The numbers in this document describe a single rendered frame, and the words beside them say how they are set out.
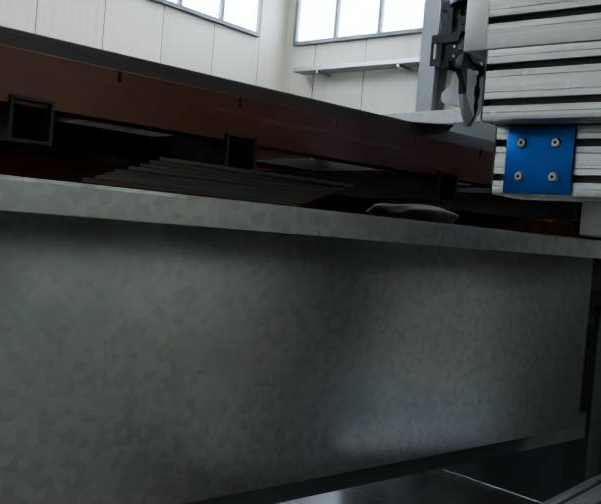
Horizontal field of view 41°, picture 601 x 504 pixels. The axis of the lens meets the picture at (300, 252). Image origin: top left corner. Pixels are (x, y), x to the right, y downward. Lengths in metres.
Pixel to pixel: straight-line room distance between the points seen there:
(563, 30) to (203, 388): 0.62
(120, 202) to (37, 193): 0.08
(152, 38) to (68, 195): 11.26
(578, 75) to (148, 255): 0.55
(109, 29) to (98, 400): 10.67
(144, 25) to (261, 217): 11.09
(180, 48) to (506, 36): 11.32
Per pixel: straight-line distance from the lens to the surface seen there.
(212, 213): 0.83
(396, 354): 1.29
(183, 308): 1.01
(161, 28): 12.12
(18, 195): 0.73
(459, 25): 1.43
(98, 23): 11.44
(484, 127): 2.39
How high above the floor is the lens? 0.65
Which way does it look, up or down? 1 degrees down
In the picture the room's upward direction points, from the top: 5 degrees clockwise
